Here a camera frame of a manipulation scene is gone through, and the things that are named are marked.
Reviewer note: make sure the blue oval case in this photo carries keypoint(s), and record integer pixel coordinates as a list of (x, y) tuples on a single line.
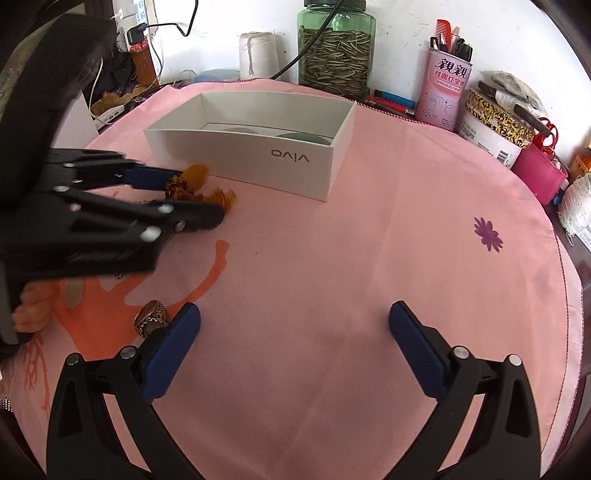
[(217, 76)]

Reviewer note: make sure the white power bank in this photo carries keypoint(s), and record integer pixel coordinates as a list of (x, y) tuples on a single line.
[(108, 117)]

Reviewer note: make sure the blue marker pen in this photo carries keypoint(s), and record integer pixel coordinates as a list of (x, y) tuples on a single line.
[(395, 98)]

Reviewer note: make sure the red marker pen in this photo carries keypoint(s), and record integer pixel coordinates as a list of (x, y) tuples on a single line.
[(392, 105)]

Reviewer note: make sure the grey oval stone pendant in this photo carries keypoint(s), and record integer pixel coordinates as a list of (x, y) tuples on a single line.
[(73, 292)]

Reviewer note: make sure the magenta plastic cup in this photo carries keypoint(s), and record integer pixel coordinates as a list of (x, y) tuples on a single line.
[(539, 174)]

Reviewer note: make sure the person's left hand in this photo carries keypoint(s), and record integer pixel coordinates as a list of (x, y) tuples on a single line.
[(37, 303)]

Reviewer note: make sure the white vivo cardboard box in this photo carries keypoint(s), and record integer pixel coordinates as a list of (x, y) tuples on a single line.
[(234, 134)]

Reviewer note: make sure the leopard pattern round tin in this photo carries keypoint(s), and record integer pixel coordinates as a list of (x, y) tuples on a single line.
[(492, 129)]

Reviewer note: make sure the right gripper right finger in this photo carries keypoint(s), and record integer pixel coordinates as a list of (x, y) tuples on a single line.
[(485, 423)]

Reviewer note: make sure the pink printed tablecloth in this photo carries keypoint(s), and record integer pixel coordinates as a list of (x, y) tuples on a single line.
[(294, 373)]

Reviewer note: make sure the white crochet bundle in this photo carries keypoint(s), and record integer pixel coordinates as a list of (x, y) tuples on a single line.
[(574, 209)]

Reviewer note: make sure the red comb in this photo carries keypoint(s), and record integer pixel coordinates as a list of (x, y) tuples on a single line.
[(444, 35)]

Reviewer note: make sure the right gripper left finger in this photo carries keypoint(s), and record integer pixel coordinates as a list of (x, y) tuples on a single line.
[(82, 442)]

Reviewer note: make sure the pink pen holder can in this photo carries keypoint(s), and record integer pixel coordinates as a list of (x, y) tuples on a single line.
[(445, 80)]

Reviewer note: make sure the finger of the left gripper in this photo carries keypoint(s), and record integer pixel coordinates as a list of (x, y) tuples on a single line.
[(184, 215), (152, 176)]

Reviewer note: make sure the black wall charger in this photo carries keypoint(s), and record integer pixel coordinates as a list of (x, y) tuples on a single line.
[(136, 34)]

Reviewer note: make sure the white thread spool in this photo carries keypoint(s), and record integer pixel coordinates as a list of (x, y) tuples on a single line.
[(258, 56)]

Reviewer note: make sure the green glass seed jar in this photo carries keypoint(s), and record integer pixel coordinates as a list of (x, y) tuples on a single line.
[(341, 58)]

